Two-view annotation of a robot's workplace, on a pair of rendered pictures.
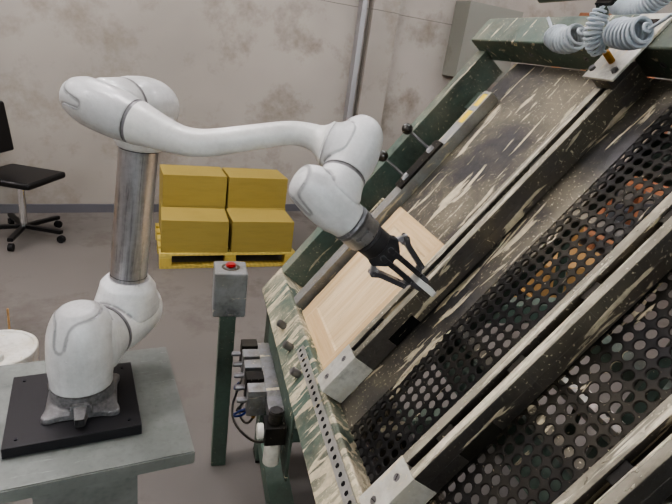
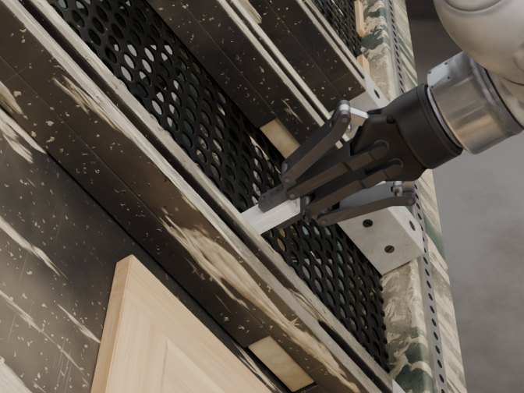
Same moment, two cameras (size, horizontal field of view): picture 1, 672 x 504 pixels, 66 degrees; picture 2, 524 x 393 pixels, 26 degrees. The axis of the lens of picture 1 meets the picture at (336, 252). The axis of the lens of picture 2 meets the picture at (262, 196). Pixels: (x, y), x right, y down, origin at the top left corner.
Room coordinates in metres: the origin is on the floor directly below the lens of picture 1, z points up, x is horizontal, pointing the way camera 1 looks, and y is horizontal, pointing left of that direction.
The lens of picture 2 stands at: (1.99, 0.06, 1.93)
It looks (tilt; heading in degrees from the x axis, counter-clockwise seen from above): 37 degrees down; 199
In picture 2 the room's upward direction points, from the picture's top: straight up
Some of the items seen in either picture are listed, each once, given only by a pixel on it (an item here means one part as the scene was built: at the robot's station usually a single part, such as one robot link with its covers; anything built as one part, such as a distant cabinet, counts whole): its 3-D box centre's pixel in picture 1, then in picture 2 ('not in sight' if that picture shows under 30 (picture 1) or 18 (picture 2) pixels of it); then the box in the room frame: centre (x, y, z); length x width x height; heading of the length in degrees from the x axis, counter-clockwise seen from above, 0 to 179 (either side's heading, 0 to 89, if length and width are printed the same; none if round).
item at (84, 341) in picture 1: (82, 342); not in sight; (1.14, 0.62, 0.94); 0.18 x 0.16 x 0.22; 170
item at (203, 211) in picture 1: (225, 215); not in sight; (4.10, 0.96, 0.32); 1.13 x 0.78 x 0.65; 118
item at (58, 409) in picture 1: (82, 394); not in sight; (1.11, 0.61, 0.80); 0.22 x 0.18 x 0.06; 24
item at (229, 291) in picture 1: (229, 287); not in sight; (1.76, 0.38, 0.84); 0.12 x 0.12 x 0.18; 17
